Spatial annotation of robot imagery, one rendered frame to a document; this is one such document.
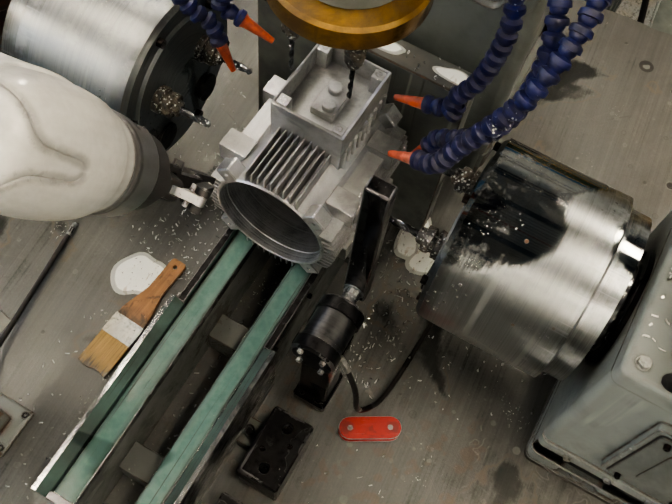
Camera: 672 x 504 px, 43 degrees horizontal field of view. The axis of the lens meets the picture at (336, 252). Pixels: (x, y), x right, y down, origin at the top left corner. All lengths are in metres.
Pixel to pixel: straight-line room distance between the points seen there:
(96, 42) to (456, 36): 0.46
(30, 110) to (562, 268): 0.60
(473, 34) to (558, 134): 0.40
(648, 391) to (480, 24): 0.51
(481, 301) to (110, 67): 0.52
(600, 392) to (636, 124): 0.68
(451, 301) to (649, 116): 0.71
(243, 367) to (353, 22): 0.48
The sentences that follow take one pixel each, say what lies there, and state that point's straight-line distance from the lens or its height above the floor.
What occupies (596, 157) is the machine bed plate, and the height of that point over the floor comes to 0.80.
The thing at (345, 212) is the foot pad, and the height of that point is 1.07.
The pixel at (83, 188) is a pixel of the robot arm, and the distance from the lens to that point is 0.62.
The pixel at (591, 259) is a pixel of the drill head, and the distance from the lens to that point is 0.96.
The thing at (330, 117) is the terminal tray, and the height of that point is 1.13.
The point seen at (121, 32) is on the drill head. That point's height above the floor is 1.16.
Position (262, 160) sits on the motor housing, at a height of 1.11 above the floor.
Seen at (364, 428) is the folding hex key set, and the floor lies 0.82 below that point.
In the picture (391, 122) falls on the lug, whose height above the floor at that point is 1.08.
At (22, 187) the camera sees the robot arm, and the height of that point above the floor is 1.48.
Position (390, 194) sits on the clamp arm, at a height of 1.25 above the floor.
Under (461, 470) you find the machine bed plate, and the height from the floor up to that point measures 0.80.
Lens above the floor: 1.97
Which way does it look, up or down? 63 degrees down
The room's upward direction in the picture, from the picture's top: 10 degrees clockwise
